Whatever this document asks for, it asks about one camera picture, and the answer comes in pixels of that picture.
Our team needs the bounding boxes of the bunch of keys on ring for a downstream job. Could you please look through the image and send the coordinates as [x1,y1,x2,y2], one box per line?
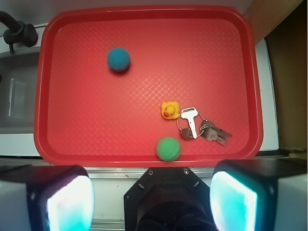
[176,107,233,146]

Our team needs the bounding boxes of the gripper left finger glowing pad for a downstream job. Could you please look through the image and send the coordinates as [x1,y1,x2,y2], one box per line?
[0,165,94,231]

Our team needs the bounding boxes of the black octagonal mount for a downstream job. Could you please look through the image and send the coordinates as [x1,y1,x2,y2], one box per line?
[124,167,217,231]

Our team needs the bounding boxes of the green foam ball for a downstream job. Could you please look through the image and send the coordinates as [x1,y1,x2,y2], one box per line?
[156,137,181,162]

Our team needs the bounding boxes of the blue foam ball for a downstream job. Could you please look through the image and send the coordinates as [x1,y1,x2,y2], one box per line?
[107,48,130,72]

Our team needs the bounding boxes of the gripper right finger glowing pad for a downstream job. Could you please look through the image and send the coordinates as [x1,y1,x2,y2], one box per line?
[210,159,308,231]

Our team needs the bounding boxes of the stainless steel sink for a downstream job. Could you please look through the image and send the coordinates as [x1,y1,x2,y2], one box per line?
[0,51,39,134]

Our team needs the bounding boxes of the red plastic tray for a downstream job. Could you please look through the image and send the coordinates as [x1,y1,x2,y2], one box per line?
[34,6,263,167]

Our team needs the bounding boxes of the black faucet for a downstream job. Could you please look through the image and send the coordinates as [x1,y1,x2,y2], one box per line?
[0,11,38,54]

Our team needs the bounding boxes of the yellow rubber duck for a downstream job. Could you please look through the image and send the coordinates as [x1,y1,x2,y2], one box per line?
[161,102,180,120]

